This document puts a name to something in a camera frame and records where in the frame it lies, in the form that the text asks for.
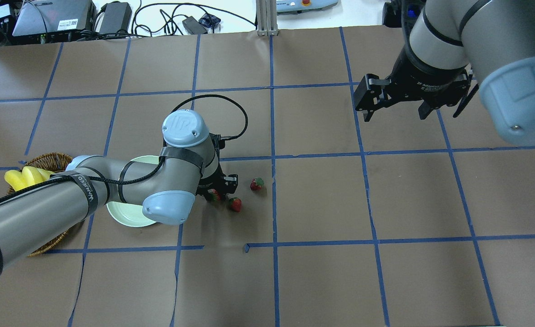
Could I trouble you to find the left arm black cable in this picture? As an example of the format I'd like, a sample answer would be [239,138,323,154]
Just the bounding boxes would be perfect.
[172,94,249,141]

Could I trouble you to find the red strawberry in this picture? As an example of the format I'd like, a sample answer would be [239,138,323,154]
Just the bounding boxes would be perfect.
[228,197,242,213]
[250,178,265,191]

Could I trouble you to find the wicker basket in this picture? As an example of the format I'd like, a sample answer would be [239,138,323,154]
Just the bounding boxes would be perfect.
[6,152,75,258]

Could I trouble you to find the aluminium frame post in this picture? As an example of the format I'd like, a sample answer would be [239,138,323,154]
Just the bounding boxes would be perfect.
[255,0,279,37]

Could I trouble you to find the yellow banana bunch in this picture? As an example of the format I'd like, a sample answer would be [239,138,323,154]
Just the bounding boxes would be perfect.
[4,166,55,191]

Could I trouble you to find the strawberry with green top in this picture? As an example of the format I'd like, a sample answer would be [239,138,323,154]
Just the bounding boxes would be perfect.
[208,189,222,202]

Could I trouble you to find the light green plate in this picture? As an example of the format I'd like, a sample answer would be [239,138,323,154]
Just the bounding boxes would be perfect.
[106,155,168,228]

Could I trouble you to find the black power adapter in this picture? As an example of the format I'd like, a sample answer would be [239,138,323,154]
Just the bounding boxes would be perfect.
[182,16,208,35]

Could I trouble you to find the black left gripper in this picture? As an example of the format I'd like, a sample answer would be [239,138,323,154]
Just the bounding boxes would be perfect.
[196,133,238,197]

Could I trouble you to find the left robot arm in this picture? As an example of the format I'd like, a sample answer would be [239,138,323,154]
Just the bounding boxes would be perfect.
[0,109,238,275]

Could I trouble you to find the black computer box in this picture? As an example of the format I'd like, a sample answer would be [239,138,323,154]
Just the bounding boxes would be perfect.
[12,0,95,37]

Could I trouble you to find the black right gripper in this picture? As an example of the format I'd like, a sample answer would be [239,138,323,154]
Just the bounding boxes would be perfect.
[353,45,472,122]

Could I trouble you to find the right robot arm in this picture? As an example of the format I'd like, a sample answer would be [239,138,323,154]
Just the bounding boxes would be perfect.
[353,0,535,146]

